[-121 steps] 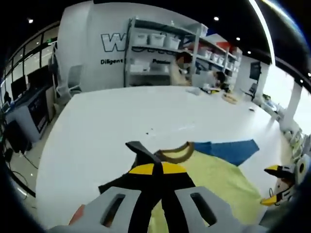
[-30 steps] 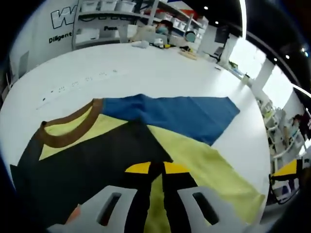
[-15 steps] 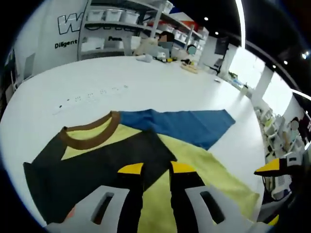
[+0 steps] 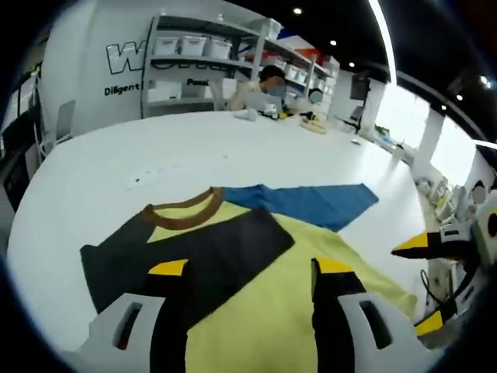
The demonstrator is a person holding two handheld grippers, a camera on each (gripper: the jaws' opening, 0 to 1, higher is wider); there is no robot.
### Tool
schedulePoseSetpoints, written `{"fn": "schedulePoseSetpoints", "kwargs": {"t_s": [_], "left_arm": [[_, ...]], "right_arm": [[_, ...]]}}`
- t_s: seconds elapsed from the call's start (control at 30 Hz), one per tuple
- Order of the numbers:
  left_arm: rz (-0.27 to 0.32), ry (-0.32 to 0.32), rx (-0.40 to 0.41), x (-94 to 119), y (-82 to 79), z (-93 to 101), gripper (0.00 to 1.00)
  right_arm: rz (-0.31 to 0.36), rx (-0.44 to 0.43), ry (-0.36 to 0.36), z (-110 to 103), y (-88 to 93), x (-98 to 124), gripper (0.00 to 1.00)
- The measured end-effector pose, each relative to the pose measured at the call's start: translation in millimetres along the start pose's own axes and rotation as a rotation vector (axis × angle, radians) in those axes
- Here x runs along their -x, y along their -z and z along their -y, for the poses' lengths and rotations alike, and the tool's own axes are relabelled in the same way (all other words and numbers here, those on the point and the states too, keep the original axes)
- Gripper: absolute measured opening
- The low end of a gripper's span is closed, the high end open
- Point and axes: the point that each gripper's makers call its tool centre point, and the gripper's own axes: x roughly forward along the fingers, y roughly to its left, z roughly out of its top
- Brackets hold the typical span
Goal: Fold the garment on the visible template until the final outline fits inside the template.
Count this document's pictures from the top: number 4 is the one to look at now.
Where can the grey leaning panel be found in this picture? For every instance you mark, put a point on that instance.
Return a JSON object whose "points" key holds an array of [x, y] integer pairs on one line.
{"points": [[65, 120]]}

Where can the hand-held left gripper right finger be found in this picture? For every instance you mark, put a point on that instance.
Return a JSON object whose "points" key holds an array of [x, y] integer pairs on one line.
{"points": [[338, 322]]}

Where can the grey laptop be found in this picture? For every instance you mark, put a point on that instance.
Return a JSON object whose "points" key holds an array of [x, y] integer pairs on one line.
{"points": [[260, 102]]}

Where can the linear ceiling light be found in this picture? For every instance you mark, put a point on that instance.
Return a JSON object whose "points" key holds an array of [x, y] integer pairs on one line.
{"points": [[384, 39]]}

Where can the yellow garment with dark sleeves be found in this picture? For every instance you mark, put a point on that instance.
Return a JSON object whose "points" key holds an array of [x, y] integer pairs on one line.
{"points": [[256, 330]]}

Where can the row of white storage boxes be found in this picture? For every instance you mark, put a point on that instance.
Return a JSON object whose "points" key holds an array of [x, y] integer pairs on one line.
{"points": [[194, 46]]}

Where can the white cloth bundle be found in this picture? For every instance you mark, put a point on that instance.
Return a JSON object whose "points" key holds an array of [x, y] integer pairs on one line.
{"points": [[245, 115]]}

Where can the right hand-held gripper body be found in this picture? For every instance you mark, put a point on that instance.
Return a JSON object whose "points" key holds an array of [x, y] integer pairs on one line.
{"points": [[489, 241]]}

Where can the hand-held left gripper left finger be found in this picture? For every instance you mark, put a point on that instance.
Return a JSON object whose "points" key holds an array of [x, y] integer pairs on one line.
{"points": [[167, 311]]}

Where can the grey metal shelving rack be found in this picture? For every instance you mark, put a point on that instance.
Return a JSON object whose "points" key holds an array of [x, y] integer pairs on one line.
{"points": [[209, 62]]}

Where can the black screen on stand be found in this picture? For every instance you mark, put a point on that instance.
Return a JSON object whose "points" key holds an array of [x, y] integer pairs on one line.
{"points": [[359, 85]]}

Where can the blue cloth template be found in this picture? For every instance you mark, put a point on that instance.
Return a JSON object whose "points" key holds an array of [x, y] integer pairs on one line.
{"points": [[310, 202]]}

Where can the wooden board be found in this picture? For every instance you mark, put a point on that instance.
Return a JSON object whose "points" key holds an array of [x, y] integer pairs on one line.
{"points": [[315, 126]]}

